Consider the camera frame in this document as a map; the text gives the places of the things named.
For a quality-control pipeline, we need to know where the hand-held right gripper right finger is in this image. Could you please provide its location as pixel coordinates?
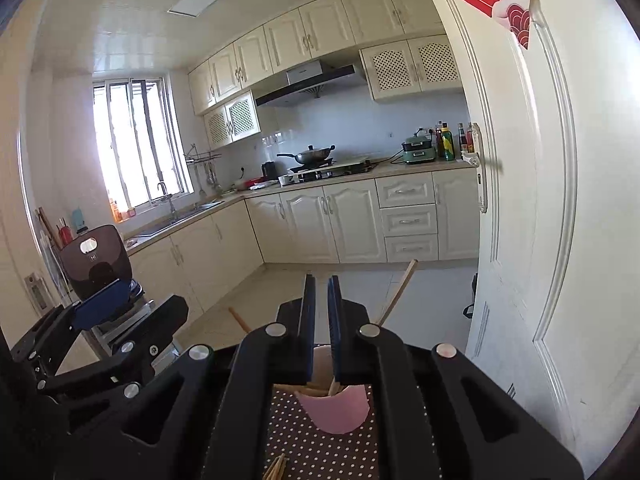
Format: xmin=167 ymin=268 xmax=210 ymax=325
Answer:
xmin=327 ymin=275 xmax=585 ymax=480

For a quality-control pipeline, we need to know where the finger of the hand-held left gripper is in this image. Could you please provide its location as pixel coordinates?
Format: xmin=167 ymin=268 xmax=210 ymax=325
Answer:
xmin=37 ymin=294 xmax=190 ymax=401
xmin=10 ymin=279 xmax=133 ymax=366

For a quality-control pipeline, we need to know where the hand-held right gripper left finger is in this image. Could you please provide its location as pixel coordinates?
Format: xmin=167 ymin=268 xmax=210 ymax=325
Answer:
xmin=55 ymin=272 xmax=317 ymax=480

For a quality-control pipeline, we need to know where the pink cup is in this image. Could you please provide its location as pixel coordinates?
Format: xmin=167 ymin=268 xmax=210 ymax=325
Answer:
xmin=294 ymin=344 xmax=373 ymax=435

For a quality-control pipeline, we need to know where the pile of wooden chopsticks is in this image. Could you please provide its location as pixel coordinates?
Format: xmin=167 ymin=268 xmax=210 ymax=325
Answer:
xmin=260 ymin=454 xmax=288 ymax=480

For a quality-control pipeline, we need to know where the brown chair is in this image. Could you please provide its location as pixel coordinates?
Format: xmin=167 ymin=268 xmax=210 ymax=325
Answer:
xmin=59 ymin=225 xmax=176 ymax=361

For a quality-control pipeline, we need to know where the cream lower cabinet row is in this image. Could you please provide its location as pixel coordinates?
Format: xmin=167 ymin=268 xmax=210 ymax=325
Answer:
xmin=122 ymin=167 xmax=481 ymax=311

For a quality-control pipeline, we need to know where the cream cabinet row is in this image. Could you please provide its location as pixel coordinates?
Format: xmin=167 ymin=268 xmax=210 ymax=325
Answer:
xmin=122 ymin=167 xmax=481 ymax=311
xmin=187 ymin=0 xmax=446 ymax=116

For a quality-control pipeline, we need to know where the steel sink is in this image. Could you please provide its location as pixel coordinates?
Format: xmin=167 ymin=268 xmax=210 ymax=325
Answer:
xmin=132 ymin=200 xmax=225 ymax=238

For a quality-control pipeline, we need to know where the chrome faucet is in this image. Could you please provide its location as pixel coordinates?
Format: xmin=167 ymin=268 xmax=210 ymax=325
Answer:
xmin=157 ymin=181 xmax=179 ymax=221

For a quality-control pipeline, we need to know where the brown polka dot tablecloth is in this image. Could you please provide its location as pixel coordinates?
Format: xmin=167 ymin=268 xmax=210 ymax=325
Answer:
xmin=262 ymin=385 xmax=381 ymax=480

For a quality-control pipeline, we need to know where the gas stove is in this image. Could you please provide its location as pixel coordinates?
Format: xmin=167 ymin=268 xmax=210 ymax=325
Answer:
xmin=290 ymin=159 xmax=378 ymax=183

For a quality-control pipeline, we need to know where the window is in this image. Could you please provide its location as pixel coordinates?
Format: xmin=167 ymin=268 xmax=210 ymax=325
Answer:
xmin=92 ymin=77 xmax=195 ymax=211

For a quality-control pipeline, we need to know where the steel wok with lid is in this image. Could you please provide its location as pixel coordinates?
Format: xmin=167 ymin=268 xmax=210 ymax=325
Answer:
xmin=276 ymin=144 xmax=337 ymax=167

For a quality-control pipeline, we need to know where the green multicooker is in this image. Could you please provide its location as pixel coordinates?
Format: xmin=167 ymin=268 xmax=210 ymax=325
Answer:
xmin=401 ymin=128 xmax=437 ymax=165

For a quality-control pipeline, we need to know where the white door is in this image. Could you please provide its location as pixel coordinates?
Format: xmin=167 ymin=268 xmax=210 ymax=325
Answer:
xmin=412 ymin=0 xmax=583 ymax=461

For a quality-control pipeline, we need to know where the group of condiment bottles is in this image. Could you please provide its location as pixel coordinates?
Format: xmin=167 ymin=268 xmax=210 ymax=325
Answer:
xmin=434 ymin=121 xmax=476 ymax=162

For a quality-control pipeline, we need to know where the small lattice door cabinet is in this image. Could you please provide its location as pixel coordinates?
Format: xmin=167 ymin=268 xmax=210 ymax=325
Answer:
xmin=202 ymin=91 xmax=262 ymax=150

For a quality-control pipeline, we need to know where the range hood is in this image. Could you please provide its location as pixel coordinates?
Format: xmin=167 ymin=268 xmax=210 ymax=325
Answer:
xmin=255 ymin=60 xmax=368 ymax=107

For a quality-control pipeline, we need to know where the wide lattice door cabinet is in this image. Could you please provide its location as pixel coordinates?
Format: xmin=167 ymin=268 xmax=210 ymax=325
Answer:
xmin=359 ymin=35 xmax=466 ymax=102

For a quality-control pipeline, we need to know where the cream upper cabinet row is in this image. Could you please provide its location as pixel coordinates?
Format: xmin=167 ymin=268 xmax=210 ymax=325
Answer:
xmin=187 ymin=0 xmax=446 ymax=116

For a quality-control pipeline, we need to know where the wall utensil rack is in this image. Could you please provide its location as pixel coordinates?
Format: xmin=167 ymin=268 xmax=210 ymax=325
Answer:
xmin=184 ymin=144 xmax=223 ymax=196

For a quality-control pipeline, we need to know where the metal door handle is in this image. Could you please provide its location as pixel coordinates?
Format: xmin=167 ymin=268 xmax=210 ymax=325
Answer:
xmin=462 ymin=122 xmax=503 ymax=213

